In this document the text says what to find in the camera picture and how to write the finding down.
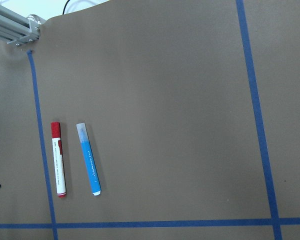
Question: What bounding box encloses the red whiteboard marker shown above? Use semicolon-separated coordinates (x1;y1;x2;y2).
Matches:
50;121;67;198

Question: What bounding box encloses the blue highlighter pen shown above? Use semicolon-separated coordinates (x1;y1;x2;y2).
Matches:
76;123;102;196

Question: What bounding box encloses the brown table mat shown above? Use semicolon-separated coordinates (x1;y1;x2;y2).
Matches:
0;0;300;240

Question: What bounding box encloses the aluminium frame post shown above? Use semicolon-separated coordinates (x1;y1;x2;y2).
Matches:
0;5;46;47

